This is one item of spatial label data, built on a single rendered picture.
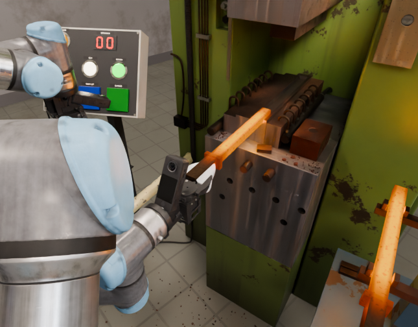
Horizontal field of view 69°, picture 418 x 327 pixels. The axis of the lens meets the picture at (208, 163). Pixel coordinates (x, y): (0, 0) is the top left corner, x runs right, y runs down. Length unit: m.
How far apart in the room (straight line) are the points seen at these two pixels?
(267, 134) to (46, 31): 0.64
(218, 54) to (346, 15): 0.48
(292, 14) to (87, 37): 0.66
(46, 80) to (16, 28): 3.02
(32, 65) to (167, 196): 0.35
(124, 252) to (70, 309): 0.28
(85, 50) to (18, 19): 2.55
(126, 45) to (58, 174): 0.85
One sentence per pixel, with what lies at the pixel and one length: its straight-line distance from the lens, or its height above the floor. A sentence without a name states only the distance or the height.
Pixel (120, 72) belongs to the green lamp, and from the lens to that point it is 1.09.
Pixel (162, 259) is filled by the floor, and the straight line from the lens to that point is 1.80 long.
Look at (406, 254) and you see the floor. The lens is 2.12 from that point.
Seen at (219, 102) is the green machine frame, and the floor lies 0.93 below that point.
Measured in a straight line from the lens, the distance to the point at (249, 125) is 0.90.
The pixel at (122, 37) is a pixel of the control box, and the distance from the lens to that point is 1.11.
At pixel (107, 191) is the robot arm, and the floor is 1.29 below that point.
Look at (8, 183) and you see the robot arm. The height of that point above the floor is 1.30.
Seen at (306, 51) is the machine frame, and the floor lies 1.07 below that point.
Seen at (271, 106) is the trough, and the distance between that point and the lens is 1.07.
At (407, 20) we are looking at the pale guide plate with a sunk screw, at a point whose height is 1.29.
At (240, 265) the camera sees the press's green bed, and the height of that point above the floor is 0.33.
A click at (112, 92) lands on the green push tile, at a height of 1.03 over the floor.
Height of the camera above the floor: 1.46
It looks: 38 degrees down
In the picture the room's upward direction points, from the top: straight up
